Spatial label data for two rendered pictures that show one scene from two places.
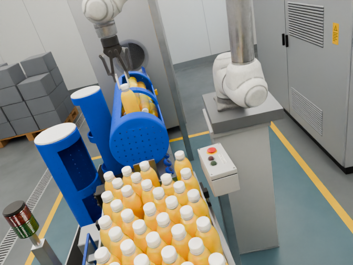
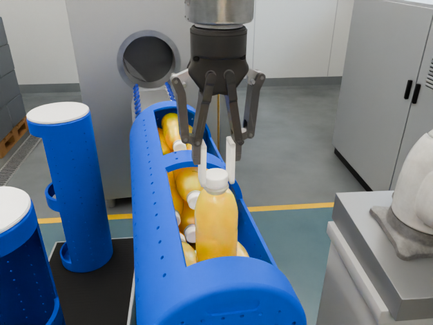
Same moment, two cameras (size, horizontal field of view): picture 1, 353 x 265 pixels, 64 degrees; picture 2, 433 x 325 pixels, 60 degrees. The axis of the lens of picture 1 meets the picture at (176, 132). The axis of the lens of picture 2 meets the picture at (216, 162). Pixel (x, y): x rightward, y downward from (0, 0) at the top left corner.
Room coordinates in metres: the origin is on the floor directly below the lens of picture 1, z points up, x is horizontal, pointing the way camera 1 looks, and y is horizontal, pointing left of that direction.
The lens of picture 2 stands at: (0.79, 0.27, 1.65)
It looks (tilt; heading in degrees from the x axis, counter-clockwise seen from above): 28 degrees down; 350
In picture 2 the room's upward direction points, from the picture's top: straight up
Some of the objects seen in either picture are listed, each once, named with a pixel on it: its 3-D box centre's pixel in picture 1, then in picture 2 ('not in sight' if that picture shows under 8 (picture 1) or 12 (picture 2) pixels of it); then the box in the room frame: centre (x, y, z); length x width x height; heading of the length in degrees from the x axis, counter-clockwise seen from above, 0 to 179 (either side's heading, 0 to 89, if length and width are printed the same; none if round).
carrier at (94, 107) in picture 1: (102, 132); (75, 191); (2.58, 0.72, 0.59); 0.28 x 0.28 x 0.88
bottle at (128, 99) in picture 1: (131, 106); (216, 231); (1.30, 0.18, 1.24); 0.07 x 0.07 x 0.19
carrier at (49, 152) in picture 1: (81, 184); (15, 321); (1.76, 0.79, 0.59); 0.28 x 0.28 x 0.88
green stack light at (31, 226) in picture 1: (25, 225); not in sight; (0.69, 0.52, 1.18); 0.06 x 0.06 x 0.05
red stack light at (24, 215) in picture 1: (18, 214); not in sight; (0.69, 0.52, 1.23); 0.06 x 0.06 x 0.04
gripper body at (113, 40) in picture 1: (111, 47); (218, 60); (1.30, 0.18, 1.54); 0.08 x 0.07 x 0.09; 93
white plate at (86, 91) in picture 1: (85, 92); (58, 112); (2.58, 0.72, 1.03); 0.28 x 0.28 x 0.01
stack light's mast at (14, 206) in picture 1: (26, 226); not in sight; (0.69, 0.52, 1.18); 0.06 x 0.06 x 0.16
